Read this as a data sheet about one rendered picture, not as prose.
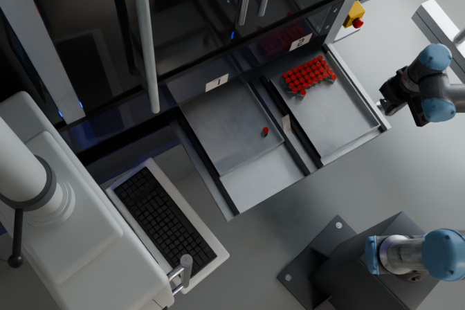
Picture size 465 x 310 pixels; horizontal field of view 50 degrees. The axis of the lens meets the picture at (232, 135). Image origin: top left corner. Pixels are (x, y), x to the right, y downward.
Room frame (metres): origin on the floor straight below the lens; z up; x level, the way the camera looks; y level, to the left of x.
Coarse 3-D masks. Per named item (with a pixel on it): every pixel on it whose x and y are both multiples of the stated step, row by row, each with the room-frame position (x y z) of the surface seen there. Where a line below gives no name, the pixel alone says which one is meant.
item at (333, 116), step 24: (336, 72) 1.00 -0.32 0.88; (288, 96) 0.85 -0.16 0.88; (312, 96) 0.87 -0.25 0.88; (336, 96) 0.90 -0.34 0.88; (360, 96) 0.91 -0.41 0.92; (312, 120) 0.78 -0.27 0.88; (336, 120) 0.80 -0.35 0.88; (360, 120) 0.83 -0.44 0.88; (312, 144) 0.68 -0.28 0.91; (336, 144) 0.71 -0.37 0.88
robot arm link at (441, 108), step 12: (420, 84) 0.71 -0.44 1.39; (432, 84) 0.70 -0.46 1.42; (444, 84) 0.70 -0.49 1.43; (456, 84) 0.72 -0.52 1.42; (420, 96) 0.68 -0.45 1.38; (432, 96) 0.67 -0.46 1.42; (444, 96) 0.67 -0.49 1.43; (456, 96) 0.68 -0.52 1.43; (432, 108) 0.64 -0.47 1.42; (444, 108) 0.64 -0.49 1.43; (456, 108) 0.66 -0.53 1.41; (432, 120) 0.63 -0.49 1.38; (444, 120) 0.63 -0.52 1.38
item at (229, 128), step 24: (216, 96) 0.77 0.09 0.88; (240, 96) 0.80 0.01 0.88; (192, 120) 0.66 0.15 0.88; (216, 120) 0.68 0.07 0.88; (240, 120) 0.71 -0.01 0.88; (264, 120) 0.73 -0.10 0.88; (216, 144) 0.60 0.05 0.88; (240, 144) 0.62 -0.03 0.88; (264, 144) 0.64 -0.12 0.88; (216, 168) 0.50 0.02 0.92
